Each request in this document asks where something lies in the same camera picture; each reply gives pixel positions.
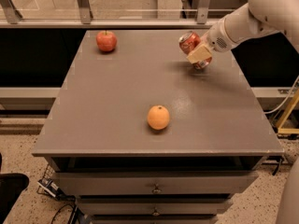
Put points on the yellow metal frame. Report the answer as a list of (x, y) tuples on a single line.
[(288, 110)]

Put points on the top grey drawer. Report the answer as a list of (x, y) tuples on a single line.
[(156, 183)]

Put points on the orange fruit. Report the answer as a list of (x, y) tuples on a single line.
[(158, 117)]

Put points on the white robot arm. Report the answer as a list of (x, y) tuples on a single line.
[(257, 18)]

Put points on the black chair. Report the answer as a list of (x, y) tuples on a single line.
[(11, 187)]

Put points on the grey drawer cabinet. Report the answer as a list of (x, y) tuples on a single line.
[(138, 136)]

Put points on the red apple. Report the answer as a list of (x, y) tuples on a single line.
[(106, 41)]

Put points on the metal railing with glass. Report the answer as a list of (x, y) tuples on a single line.
[(114, 13)]

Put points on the red coke can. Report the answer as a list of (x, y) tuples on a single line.
[(187, 43)]

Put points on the grey drawer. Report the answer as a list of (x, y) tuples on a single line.
[(156, 183), (154, 207)]

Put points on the wire basket on floor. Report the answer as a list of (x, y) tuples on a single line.
[(47, 186)]

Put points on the middle grey drawer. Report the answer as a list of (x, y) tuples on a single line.
[(154, 207)]

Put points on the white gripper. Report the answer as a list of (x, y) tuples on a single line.
[(215, 38)]

